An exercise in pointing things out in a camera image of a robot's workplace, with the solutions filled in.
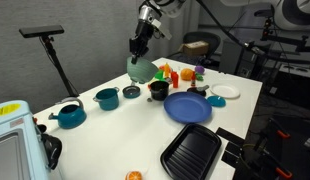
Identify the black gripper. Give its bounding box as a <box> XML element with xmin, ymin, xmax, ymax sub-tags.
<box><xmin>129</xmin><ymin>20</ymin><xmax>156</xmax><ymax>65</ymax></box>

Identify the mint green bowl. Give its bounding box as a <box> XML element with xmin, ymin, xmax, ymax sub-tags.
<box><xmin>125</xmin><ymin>56</ymin><xmax>159</xmax><ymax>84</ymax></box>

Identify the green toy cup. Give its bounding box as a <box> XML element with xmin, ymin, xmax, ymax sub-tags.
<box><xmin>154</xmin><ymin>68</ymin><xmax>165</xmax><ymax>80</ymax></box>

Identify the orange yellow toy bottle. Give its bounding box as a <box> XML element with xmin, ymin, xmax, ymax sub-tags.
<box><xmin>163</xmin><ymin>62</ymin><xmax>171</xmax><ymax>79</ymax></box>

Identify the red ketchup bottle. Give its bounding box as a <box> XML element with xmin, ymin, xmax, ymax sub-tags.
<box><xmin>170</xmin><ymin>70</ymin><xmax>180</xmax><ymax>89</ymax></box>

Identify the teal toy pot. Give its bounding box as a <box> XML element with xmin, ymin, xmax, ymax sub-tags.
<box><xmin>92</xmin><ymin>86</ymin><xmax>121</xmax><ymax>112</ymax></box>

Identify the orange toy fruit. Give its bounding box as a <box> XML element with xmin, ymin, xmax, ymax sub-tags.
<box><xmin>180</xmin><ymin>68</ymin><xmax>195</xmax><ymax>82</ymax></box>

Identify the cardboard box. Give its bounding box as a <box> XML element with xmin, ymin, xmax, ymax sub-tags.
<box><xmin>178</xmin><ymin>40</ymin><xmax>210</xmax><ymax>57</ymax></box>

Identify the small hot sauce bottle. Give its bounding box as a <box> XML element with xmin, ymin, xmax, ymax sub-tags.
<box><xmin>190</xmin><ymin>70</ymin><xmax>197</xmax><ymax>89</ymax></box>

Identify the purple toy fruit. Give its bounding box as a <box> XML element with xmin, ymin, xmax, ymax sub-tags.
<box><xmin>194</xmin><ymin>65</ymin><xmax>206</xmax><ymax>75</ymax></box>

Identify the large blue plate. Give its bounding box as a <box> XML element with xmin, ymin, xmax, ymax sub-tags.
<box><xmin>163</xmin><ymin>91</ymin><xmax>213</xmax><ymax>124</ymax></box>

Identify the black office chair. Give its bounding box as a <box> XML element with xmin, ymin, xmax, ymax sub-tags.
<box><xmin>183</xmin><ymin>31</ymin><xmax>222</xmax><ymax>66</ymax></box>

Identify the black tripod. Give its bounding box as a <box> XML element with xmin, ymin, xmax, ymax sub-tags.
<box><xmin>39</xmin><ymin>35</ymin><xmax>79</xmax><ymax>98</ymax></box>

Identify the teal toy kettle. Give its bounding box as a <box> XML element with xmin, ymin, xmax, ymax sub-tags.
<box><xmin>48</xmin><ymin>97</ymin><xmax>88</xmax><ymax>130</ymax></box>

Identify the small teal plate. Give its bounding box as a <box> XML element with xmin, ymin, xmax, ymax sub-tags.
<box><xmin>206</xmin><ymin>95</ymin><xmax>227</xmax><ymax>108</ymax></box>

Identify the white paper plate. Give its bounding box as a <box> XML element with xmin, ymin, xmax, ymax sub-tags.
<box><xmin>209</xmin><ymin>83</ymin><xmax>241</xmax><ymax>100</ymax></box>

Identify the gray cabinet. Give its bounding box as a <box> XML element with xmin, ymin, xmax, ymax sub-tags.
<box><xmin>218</xmin><ymin>38</ymin><xmax>254</xmax><ymax>79</ymax></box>

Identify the black ribbed tray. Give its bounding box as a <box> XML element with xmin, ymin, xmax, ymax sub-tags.
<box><xmin>160</xmin><ymin>123</ymin><xmax>223</xmax><ymax>180</ymax></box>

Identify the orange half toy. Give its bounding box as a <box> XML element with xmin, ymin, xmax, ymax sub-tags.
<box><xmin>124</xmin><ymin>170</ymin><xmax>144</xmax><ymax>180</ymax></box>

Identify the long black tape strip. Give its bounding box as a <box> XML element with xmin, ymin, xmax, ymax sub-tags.
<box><xmin>215</xmin><ymin>127</ymin><xmax>245</xmax><ymax>143</ymax></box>

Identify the black pouch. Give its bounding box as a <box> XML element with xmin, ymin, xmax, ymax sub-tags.
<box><xmin>39</xmin><ymin>124</ymin><xmax>63</xmax><ymax>171</ymax></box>

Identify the black tape patch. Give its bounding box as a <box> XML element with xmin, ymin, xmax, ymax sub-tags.
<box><xmin>225</xmin><ymin>142</ymin><xmax>243</xmax><ymax>157</ymax></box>
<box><xmin>221</xmin><ymin>151</ymin><xmax>241</xmax><ymax>168</ymax></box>

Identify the light blue toy oven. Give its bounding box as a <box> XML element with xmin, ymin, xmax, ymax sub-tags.
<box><xmin>0</xmin><ymin>100</ymin><xmax>51</xmax><ymax>180</ymax></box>

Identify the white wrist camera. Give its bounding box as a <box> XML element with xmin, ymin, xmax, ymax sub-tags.
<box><xmin>151</xmin><ymin>18</ymin><xmax>173</xmax><ymax>41</ymax></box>

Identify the black cup gray handle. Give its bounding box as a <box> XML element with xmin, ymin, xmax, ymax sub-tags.
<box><xmin>148</xmin><ymin>80</ymin><xmax>170</xmax><ymax>102</ymax></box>

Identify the black pan gray handle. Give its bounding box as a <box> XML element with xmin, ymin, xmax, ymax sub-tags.
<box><xmin>186</xmin><ymin>84</ymin><xmax>210</xmax><ymax>98</ymax></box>

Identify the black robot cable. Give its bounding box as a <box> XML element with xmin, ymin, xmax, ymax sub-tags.
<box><xmin>194</xmin><ymin>0</ymin><xmax>310</xmax><ymax>66</ymax></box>

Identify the black bar camera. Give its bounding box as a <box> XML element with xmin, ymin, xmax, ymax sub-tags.
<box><xmin>18</xmin><ymin>24</ymin><xmax>65</xmax><ymax>39</ymax></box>

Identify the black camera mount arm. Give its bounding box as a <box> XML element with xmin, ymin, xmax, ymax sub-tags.
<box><xmin>261</xmin><ymin>16</ymin><xmax>310</xmax><ymax>54</ymax></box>

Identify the black clamp orange handle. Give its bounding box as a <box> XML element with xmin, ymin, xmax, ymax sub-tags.
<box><xmin>233</xmin><ymin>146</ymin><xmax>294</xmax><ymax>180</ymax></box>
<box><xmin>258</xmin><ymin>116</ymin><xmax>293</xmax><ymax>151</ymax></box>

